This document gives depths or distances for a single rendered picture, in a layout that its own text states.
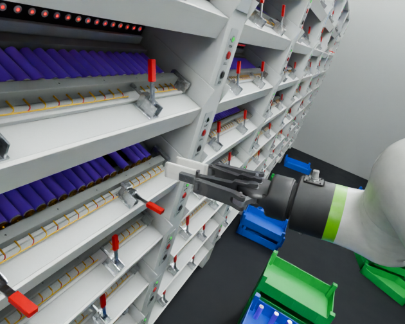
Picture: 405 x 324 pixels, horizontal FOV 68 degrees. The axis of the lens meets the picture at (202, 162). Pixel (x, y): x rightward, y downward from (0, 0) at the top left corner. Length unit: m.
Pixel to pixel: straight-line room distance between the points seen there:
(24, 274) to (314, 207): 0.41
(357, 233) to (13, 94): 0.47
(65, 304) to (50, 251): 0.19
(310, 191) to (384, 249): 0.12
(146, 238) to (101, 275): 0.16
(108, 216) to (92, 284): 0.18
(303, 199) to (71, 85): 0.37
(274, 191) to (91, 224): 0.31
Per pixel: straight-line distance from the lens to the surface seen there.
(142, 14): 0.43
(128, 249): 0.79
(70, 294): 0.69
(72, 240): 0.53
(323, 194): 0.49
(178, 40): 0.70
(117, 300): 0.93
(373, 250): 0.50
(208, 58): 0.67
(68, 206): 0.53
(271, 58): 1.34
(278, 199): 0.50
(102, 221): 0.57
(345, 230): 0.49
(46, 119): 0.42
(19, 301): 0.43
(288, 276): 1.54
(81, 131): 0.42
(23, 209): 0.52
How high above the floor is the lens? 1.25
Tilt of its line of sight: 25 degrees down
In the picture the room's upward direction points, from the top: 18 degrees clockwise
